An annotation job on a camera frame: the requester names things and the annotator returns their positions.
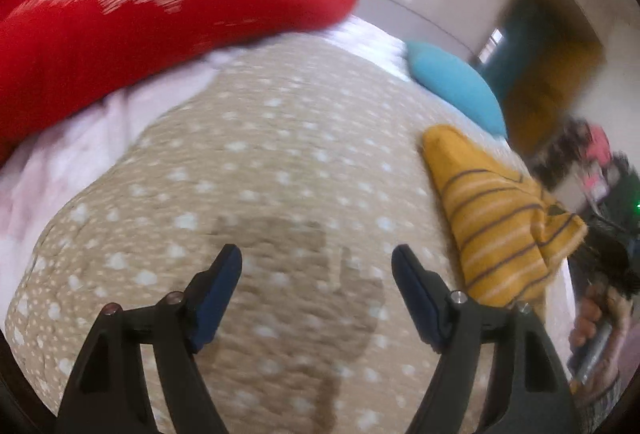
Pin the yellow striped sweater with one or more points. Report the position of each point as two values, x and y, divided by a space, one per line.
495 224

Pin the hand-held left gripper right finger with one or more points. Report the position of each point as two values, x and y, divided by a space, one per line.
417 299

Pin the pink clothes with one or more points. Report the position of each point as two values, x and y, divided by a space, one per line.
597 146

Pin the person's right forearm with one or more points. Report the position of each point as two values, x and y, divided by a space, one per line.
600 399

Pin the blue pillow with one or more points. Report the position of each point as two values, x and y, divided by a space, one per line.
455 84

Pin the red patterned pillow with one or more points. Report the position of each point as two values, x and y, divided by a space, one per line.
125 24

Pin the person's right hand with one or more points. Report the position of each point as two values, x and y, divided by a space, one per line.
617 334

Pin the wooden door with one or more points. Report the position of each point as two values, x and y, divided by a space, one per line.
565 64

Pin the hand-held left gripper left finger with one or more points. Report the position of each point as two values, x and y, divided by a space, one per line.
220 294

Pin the cluttered shelf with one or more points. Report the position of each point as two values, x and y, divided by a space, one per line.
565 154

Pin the beige spotted blanket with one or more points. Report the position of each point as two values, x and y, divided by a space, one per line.
280 154

